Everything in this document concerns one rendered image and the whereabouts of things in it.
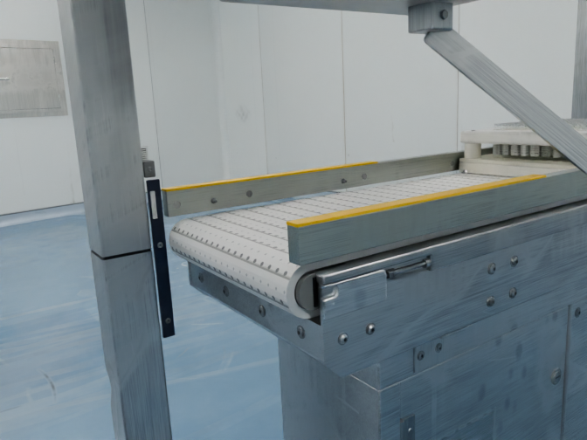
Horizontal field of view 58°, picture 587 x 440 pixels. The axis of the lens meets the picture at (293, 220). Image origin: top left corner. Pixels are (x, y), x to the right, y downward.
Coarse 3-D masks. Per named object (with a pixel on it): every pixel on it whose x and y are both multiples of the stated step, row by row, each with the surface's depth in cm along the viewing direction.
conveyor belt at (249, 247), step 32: (352, 192) 78; (384, 192) 76; (416, 192) 75; (192, 224) 62; (224, 224) 60; (256, 224) 59; (480, 224) 57; (192, 256) 59; (224, 256) 52; (256, 256) 49; (288, 256) 46; (352, 256) 47; (256, 288) 48; (288, 288) 44
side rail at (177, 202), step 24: (336, 168) 77; (360, 168) 80; (384, 168) 83; (408, 168) 86; (432, 168) 89; (456, 168) 92; (168, 192) 63; (192, 192) 65; (216, 192) 67; (240, 192) 69; (264, 192) 71; (288, 192) 73; (312, 192) 75; (168, 216) 64
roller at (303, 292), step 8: (312, 272) 44; (304, 280) 44; (312, 280) 44; (296, 288) 44; (304, 288) 44; (312, 288) 44; (296, 296) 44; (304, 296) 44; (312, 296) 44; (304, 304) 44; (312, 304) 44
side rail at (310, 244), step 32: (480, 192) 53; (512, 192) 56; (544, 192) 60; (576, 192) 64; (320, 224) 42; (352, 224) 44; (384, 224) 46; (416, 224) 49; (448, 224) 51; (320, 256) 43
